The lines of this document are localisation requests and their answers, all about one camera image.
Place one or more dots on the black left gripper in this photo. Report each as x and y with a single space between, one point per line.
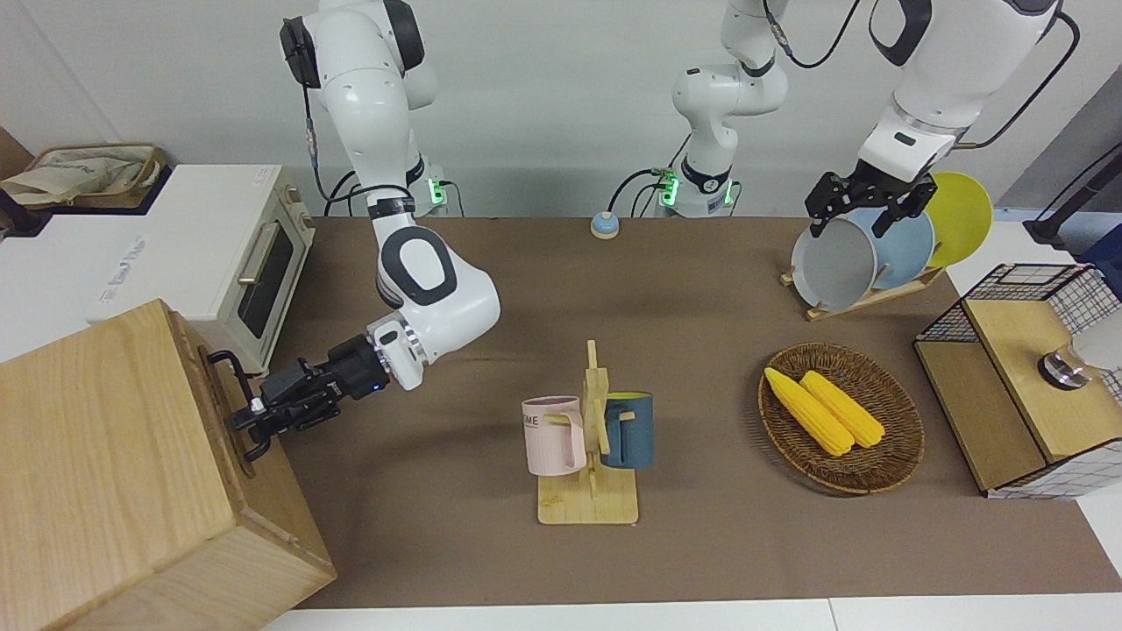
872 188

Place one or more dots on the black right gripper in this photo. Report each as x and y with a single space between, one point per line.
355 372

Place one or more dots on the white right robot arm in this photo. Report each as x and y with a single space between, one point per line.
438 298

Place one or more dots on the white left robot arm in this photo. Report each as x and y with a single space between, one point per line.
929 79

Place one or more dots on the light wooden drawer cabinet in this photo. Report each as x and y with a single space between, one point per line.
105 456

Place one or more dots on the light blue plate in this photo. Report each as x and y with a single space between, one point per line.
907 250

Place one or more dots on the grey plate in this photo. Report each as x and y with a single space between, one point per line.
833 267

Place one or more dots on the wooden plate rack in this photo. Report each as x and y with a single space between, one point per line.
868 300

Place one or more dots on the yellow plate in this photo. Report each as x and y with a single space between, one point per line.
964 219

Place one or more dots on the white toaster oven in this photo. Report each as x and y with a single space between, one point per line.
175 245

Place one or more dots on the black stand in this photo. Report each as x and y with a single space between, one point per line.
1065 215

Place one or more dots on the brown wicker basket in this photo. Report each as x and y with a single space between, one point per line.
885 407

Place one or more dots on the yellow corn cob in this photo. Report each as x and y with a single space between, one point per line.
846 410
811 412

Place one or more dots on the brown table mat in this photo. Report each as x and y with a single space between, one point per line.
701 350

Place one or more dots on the clear glass cup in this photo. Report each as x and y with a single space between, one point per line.
1065 368

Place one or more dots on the small blue round button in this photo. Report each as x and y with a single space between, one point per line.
605 228

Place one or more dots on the pink mug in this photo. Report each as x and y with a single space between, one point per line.
552 438

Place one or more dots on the beige cloth bag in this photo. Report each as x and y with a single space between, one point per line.
79 171

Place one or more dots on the wooden mug rack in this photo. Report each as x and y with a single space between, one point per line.
583 504

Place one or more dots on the dark blue mug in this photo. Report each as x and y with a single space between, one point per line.
635 434

